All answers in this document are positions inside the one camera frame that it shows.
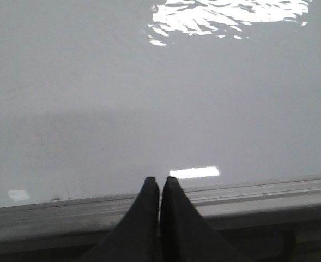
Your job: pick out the white whiteboard with aluminium frame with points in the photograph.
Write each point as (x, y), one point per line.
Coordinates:
(95, 96)

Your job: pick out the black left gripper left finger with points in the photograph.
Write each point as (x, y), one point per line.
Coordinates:
(133, 239)

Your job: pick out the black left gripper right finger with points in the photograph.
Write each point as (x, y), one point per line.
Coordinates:
(185, 235)

